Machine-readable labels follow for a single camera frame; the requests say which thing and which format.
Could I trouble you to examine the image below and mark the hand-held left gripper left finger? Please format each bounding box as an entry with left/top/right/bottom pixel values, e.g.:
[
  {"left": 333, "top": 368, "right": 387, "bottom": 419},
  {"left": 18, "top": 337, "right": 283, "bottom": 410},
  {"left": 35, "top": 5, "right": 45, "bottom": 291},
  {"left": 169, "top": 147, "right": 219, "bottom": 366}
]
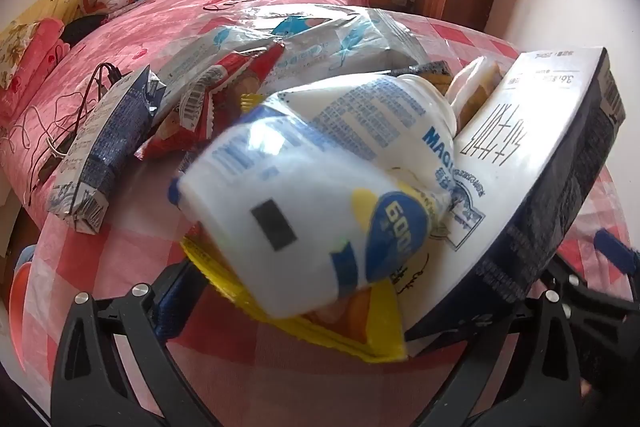
[{"left": 50, "top": 257, "right": 226, "bottom": 427}]

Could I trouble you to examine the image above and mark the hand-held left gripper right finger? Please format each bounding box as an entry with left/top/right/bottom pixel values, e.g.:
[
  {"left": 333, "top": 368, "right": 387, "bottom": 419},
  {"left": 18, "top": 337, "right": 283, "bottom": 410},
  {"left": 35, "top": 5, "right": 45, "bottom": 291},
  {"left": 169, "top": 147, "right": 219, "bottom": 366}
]
[{"left": 425, "top": 229, "right": 640, "bottom": 427}]

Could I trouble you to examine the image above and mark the pink plastic bin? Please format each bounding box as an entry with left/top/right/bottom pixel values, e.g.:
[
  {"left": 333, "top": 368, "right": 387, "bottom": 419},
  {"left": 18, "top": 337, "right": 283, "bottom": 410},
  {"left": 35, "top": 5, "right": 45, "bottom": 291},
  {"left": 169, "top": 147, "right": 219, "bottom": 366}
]
[{"left": 7, "top": 269, "right": 30, "bottom": 358}]

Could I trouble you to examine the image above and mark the blue white drink carton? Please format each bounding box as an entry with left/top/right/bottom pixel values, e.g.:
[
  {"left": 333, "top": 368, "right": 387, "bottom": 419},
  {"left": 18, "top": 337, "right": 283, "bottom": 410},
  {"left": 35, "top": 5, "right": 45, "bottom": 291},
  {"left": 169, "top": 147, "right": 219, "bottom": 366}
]
[{"left": 47, "top": 66, "right": 167, "bottom": 234}]

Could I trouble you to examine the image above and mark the white plastic bottle blue label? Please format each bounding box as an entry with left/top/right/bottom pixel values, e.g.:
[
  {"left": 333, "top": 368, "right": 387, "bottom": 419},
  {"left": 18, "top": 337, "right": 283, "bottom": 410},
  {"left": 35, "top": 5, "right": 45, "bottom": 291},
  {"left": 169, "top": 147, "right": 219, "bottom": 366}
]
[{"left": 167, "top": 74, "right": 458, "bottom": 320}]

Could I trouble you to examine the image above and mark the black gold coffee stick packet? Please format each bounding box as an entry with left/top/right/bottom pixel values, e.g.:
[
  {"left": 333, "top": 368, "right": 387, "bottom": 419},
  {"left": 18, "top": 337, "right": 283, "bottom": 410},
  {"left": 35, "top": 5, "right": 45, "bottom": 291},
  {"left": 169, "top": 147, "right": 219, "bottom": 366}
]
[{"left": 380, "top": 61, "right": 453, "bottom": 95}]

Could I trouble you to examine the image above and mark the pink checkered tablecloth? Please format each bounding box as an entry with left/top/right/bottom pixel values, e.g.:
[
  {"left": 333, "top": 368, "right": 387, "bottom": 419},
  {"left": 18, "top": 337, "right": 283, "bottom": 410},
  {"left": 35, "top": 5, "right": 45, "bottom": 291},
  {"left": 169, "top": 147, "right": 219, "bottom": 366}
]
[{"left": 20, "top": 7, "right": 636, "bottom": 427}]

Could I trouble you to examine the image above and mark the dark blue white carton box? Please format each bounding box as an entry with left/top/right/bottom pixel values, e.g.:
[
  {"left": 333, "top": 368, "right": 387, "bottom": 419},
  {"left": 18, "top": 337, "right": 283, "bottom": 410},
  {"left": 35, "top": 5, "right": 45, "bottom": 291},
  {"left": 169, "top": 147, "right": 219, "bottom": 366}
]
[{"left": 405, "top": 47, "right": 627, "bottom": 343}]

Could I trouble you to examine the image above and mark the blue plastic stool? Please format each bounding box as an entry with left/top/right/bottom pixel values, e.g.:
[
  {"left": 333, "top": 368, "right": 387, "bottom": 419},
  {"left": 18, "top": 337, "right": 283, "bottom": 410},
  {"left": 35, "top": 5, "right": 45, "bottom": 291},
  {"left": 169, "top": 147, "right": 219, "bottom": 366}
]
[{"left": 14, "top": 246, "right": 37, "bottom": 274}]

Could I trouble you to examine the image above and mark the flat black power adapter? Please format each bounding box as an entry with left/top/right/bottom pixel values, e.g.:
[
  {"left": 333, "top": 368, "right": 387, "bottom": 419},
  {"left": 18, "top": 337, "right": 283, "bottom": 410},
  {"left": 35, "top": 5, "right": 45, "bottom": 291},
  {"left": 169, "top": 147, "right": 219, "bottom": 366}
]
[{"left": 37, "top": 133, "right": 77, "bottom": 182}]

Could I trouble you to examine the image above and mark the yellow snack packet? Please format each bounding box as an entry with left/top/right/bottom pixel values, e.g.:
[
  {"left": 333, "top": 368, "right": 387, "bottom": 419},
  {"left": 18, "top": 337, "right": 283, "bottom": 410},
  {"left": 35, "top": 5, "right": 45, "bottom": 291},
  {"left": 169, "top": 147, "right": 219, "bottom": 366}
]
[{"left": 180, "top": 232, "right": 408, "bottom": 363}]

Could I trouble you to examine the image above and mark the white brown snack wrapper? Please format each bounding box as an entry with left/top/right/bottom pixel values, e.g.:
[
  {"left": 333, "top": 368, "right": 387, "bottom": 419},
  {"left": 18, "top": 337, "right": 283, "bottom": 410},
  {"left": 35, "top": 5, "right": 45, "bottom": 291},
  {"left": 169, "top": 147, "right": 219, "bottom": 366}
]
[{"left": 444, "top": 56, "right": 506, "bottom": 128}]

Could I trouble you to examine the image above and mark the red snack packet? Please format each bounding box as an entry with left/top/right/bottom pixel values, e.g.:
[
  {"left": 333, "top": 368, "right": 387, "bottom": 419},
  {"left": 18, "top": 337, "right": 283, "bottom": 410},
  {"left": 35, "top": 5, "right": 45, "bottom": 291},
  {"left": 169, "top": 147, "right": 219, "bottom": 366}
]
[{"left": 135, "top": 42, "right": 286, "bottom": 162}]

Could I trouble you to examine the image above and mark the folded pink blanket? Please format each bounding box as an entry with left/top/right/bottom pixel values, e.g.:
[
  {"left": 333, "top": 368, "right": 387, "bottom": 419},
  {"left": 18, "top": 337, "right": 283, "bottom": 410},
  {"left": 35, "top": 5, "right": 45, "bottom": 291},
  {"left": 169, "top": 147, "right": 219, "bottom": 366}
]
[{"left": 0, "top": 18, "right": 72, "bottom": 118}]

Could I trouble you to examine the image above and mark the dark cloth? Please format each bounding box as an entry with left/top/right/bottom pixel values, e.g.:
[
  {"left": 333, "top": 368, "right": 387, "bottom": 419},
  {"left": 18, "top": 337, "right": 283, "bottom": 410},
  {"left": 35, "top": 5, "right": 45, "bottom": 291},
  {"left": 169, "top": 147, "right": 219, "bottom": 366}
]
[{"left": 60, "top": 14, "right": 110, "bottom": 48}]

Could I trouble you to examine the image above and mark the yellow floral pillow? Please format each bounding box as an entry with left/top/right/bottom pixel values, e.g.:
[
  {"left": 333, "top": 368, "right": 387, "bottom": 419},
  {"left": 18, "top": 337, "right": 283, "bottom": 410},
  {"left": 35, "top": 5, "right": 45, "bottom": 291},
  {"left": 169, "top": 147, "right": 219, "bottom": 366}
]
[{"left": 0, "top": 21, "right": 42, "bottom": 88}]

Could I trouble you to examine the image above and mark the white cable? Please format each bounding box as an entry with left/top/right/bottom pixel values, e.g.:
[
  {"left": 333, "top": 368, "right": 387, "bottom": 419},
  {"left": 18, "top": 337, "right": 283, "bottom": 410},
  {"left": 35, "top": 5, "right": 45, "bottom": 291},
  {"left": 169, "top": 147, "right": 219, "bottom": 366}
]
[{"left": 0, "top": 92, "right": 87, "bottom": 208}]

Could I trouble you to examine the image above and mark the black cable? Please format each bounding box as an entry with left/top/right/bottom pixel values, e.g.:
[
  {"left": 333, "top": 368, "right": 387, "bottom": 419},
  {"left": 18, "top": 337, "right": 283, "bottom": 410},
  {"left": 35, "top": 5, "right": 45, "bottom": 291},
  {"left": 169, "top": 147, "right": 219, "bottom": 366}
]
[{"left": 72, "top": 63, "right": 132, "bottom": 145}]

